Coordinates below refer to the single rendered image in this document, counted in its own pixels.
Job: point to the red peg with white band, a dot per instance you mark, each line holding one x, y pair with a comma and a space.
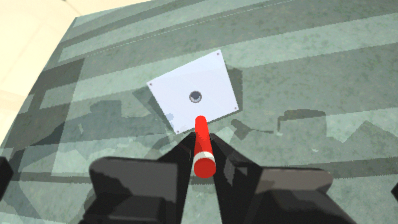
204, 162

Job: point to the white flat panel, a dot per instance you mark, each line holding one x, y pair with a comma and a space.
199, 88

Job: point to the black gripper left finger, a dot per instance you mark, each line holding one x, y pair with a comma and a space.
167, 176

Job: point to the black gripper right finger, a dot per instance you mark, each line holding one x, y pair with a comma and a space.
241, 183

